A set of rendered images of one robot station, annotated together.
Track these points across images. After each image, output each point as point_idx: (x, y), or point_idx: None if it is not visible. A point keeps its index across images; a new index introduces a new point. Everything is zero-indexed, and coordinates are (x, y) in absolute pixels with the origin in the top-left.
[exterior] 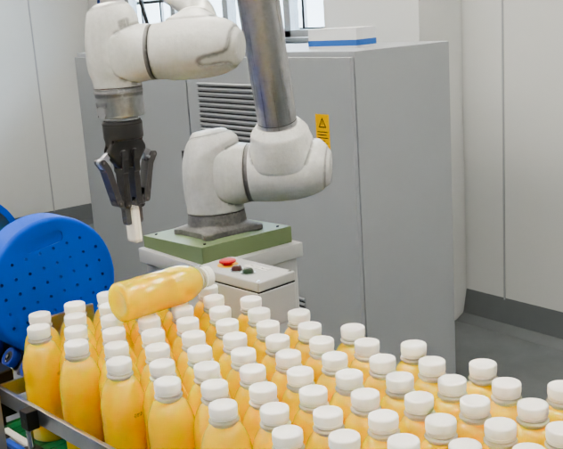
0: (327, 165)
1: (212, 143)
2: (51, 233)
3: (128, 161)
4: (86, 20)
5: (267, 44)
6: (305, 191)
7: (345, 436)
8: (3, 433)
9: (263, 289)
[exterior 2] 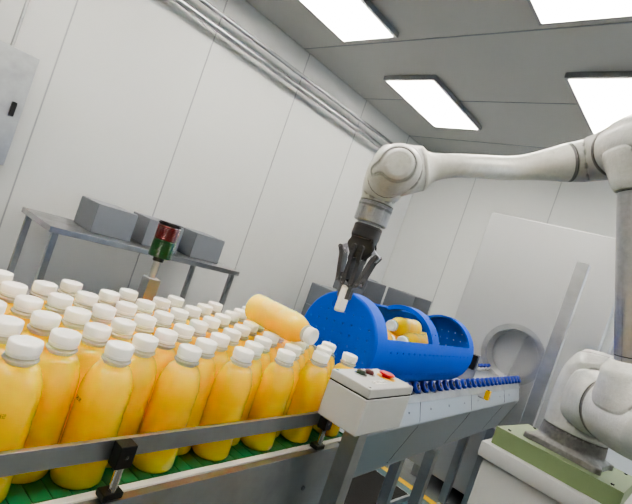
0: None
1: (581, 358)
2: (349, 304)
3: (356, 253)
4: None
5: (625, 257)
6: (624, 446)
7: None
8: (141, 298)
9: (334, 378)
